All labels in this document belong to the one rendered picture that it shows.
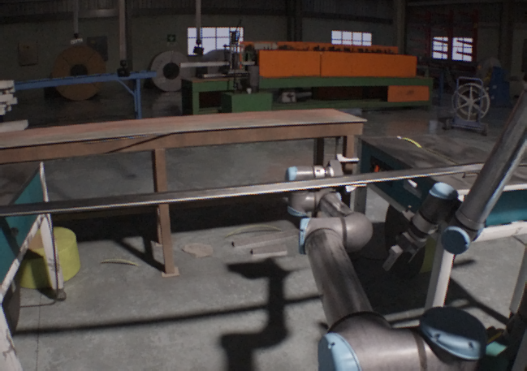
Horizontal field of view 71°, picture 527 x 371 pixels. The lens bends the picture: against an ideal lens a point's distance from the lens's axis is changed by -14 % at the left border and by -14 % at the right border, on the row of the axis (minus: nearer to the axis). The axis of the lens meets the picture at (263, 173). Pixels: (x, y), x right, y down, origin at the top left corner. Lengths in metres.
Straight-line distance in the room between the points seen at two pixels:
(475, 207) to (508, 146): 0.20
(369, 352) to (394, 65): 7.97
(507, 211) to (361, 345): 1.17
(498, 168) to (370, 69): 7.10
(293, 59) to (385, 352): 6.68
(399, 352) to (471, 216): 0.55
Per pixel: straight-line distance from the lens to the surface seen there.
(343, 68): 7.84
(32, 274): 2.43
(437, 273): 1.70
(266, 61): 7.06
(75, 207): 1.36
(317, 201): 1.90
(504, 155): 1.20
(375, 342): 0.84
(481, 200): 1.24
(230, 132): 2.19
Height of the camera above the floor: 1.20
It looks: 17 degrees down
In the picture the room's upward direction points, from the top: straight up
